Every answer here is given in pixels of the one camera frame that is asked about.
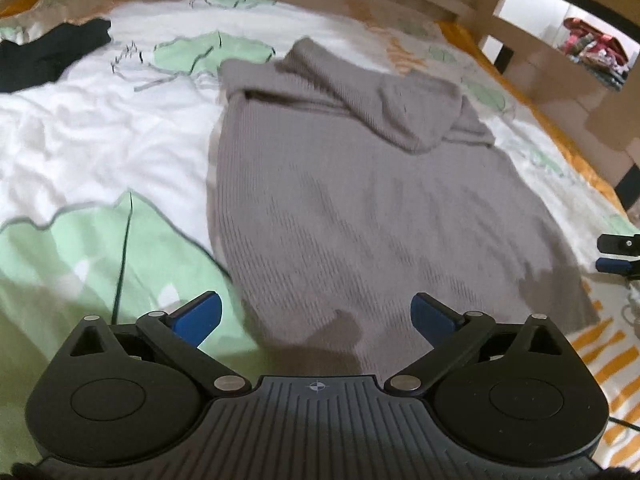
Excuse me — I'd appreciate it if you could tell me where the leaf print white orange duvet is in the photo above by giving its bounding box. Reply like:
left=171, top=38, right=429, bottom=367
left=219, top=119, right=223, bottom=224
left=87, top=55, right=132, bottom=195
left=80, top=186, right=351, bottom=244
left=0, top=0, right=640, bottom=473

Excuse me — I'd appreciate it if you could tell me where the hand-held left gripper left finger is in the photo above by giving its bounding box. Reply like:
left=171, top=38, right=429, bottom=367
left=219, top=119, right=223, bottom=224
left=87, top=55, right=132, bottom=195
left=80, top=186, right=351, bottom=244
left=52, top=291, right=251, bottom=400

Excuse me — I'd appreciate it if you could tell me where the black folded cloth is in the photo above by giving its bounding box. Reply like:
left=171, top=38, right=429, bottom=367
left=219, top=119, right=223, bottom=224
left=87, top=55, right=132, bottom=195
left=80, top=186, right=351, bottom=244
left=0, top=19, right=112, bottom=94

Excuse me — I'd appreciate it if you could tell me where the leaf print pillow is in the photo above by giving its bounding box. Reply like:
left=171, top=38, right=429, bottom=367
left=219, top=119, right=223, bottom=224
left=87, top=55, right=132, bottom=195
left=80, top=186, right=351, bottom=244
left=0, top=0, right=166, bottom=45

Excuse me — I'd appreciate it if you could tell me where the grey knit hoodie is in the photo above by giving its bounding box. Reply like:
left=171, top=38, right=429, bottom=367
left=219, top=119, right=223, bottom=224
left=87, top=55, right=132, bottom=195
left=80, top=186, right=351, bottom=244
left=206, top=37, right=601, bottom=377

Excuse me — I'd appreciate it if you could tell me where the wooden bed frame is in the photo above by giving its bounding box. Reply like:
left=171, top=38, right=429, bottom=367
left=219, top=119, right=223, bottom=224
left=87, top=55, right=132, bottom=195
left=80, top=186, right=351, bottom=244
left=0, top=0, right=640, bottom=221

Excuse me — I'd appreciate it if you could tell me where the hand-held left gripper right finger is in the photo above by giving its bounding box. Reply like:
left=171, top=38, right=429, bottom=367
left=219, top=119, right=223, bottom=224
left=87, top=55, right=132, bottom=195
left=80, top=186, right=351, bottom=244
left=384, top=292, right=581, bottom=397

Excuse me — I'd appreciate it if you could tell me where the red patterned clothes pile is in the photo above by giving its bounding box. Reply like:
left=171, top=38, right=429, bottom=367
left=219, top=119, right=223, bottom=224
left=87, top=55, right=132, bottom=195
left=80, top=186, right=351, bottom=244
left=559, top=16, right=632, bottom=92

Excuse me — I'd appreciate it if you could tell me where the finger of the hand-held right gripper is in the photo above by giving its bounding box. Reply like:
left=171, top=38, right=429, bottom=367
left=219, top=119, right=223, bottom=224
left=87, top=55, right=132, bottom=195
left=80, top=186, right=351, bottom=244
left=597, top=233, right=640, bottom=257
left=595, top=257, right=640, bottom=282

